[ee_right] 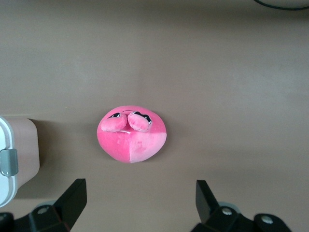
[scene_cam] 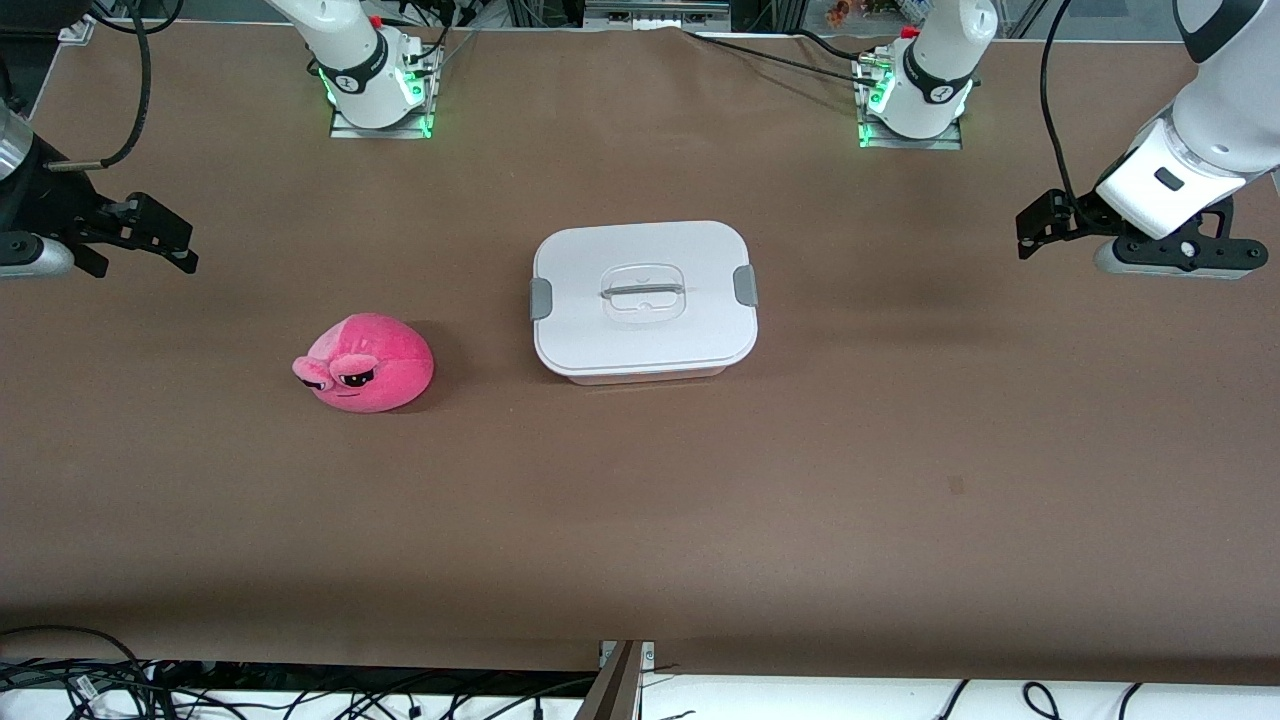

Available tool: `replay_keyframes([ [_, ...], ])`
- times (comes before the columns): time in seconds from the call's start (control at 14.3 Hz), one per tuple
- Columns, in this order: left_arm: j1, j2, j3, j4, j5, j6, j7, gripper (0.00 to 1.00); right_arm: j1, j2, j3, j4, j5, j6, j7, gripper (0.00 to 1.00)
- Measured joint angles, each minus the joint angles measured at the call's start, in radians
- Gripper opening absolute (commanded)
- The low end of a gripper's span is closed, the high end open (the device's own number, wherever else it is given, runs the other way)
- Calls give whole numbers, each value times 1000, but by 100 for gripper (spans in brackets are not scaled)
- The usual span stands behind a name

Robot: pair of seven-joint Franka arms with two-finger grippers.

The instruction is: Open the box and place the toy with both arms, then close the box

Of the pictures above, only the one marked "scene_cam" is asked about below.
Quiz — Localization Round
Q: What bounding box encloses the pink plush toy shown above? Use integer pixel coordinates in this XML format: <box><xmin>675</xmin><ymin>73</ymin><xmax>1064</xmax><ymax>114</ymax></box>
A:
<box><xmin>292</xmin><ymin>313</ymin><xmax>435</xmax><ymax>414</ymax></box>

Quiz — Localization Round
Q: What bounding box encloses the white plastic box base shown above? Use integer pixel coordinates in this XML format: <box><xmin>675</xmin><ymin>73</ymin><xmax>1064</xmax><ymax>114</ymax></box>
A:
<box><xmin>565</xmin><ymin>362</ymin><xmax>728</xmax><ymax>387</ymax></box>

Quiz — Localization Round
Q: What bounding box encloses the grey background device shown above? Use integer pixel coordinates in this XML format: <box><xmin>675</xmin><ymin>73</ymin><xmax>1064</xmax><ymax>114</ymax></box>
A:
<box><xmin>583</xmin><ymin>0</ymin><xmax>733</xmax><ymax>23</ymax></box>

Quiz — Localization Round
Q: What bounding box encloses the brown table cover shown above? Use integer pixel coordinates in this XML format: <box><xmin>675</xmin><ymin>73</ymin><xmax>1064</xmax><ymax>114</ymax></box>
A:
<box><xmin>0</xmin><ymin>20</ymin><xmax>1280</xmax><ymax>687</ymax></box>

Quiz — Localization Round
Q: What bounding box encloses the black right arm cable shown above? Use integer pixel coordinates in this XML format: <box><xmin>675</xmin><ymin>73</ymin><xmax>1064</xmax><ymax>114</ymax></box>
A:
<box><xmin>42</xmin><ymin>0</ymin><xmax>153</xmax><ymax>173</ymax></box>

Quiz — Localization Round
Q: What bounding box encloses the black cable on table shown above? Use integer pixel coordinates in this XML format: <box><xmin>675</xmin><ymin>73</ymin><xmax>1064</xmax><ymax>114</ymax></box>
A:
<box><xmin>683</xmin><ymin>28</ymin><xmax>886</xmax><ymax>86</ymax></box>

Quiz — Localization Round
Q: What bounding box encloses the black looped floor cable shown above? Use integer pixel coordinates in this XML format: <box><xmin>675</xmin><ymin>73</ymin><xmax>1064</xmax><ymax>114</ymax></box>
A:
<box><xmin>0</xmin><ymin>625</ymin><xmax>151</xmax><ymax>720</ymax></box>

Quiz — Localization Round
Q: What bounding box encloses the brown wooden post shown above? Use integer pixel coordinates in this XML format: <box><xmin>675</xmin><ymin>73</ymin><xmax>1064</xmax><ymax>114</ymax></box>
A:
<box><xmin>577</xmin><ymin>640</ymin><xmax>646</xmax><ymax>720</ymax></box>

